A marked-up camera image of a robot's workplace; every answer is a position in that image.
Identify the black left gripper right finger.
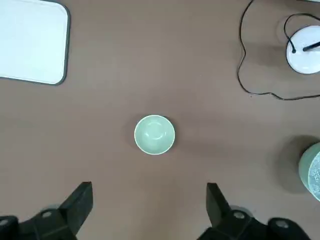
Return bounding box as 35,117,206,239
197,182,313,240

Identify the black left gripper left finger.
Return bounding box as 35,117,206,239
0,181,94,240

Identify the small green bowl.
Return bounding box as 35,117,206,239
133,114,176,156

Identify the large green bowl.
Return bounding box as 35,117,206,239
299,141,320,202

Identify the white desk lamp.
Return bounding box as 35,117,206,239
285,25,320,75

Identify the white rectangular tray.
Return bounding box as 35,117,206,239
0,0,72,87

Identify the black lamp cable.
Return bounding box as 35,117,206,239
237,0,320,101

